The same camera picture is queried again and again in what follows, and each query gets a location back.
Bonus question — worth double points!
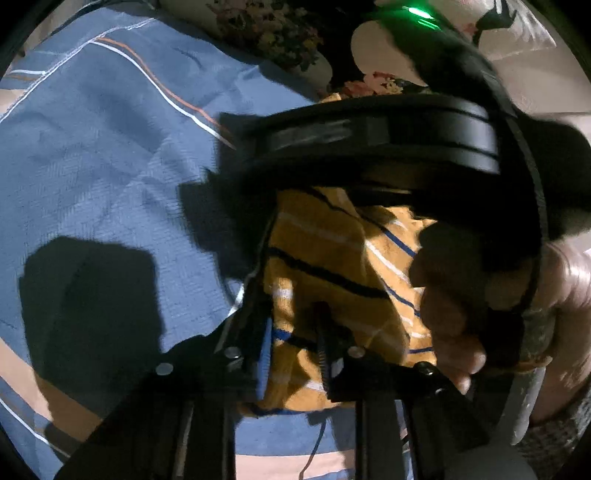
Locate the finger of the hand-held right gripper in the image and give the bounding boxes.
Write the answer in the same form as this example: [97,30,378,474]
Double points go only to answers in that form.
[179,168,279,284]

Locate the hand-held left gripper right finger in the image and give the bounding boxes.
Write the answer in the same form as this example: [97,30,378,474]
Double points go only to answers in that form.
[318,302,491,480]

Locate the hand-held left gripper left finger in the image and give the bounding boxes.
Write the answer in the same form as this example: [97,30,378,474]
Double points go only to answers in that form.
[55,276,274,480]

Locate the yellow striped sweater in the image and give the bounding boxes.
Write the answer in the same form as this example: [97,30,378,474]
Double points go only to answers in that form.
[238,92,439,418]

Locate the person's right hand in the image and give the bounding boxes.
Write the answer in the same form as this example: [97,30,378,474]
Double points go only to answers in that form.
[410,220,591,425]

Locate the blue striped bed sheet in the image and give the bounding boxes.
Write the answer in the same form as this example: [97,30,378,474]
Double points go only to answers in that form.
[0,4,361,480]

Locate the large floral pillow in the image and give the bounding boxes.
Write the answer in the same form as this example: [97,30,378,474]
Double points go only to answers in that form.
[159,0,559,100]

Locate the thin black cable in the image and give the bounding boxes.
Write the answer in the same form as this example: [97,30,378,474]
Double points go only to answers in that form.
[298,408,331,480]

